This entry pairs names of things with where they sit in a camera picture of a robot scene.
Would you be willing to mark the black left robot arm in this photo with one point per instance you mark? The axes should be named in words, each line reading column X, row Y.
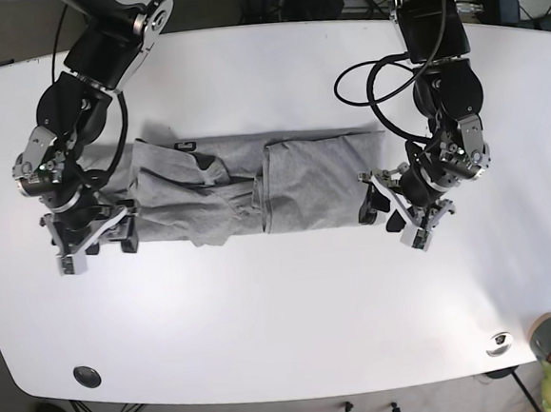
column 449, row 94

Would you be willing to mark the black table grommet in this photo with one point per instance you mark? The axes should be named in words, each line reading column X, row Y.
column 87, row 376

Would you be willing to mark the silver table grommet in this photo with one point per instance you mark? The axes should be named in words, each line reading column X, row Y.
column 499, row 344

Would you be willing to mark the grey T-shirt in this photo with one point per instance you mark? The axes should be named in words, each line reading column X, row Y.
column 208, row 190

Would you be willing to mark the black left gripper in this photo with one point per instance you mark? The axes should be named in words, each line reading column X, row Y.
column 457, row 152

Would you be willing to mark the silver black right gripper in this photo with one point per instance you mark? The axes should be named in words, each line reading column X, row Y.
column 78, row 212

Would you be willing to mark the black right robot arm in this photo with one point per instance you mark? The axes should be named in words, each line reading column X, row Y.
column 72, row 113

